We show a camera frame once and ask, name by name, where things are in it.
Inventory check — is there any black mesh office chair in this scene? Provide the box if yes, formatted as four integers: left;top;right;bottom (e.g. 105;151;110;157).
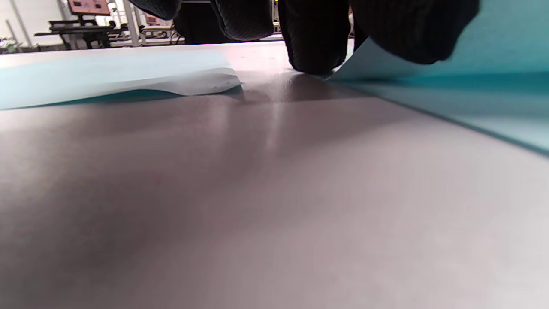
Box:
174;0;281;45

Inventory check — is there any person's left hand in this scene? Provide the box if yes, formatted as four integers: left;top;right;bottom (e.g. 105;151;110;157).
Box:
129;0;481;73

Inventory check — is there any light blue paper sheet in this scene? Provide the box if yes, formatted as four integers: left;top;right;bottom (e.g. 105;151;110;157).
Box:
0;48;243;111
328;0;549;157

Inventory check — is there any monitor with pink screen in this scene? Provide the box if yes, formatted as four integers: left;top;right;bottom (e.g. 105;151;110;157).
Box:
68;0;112;17

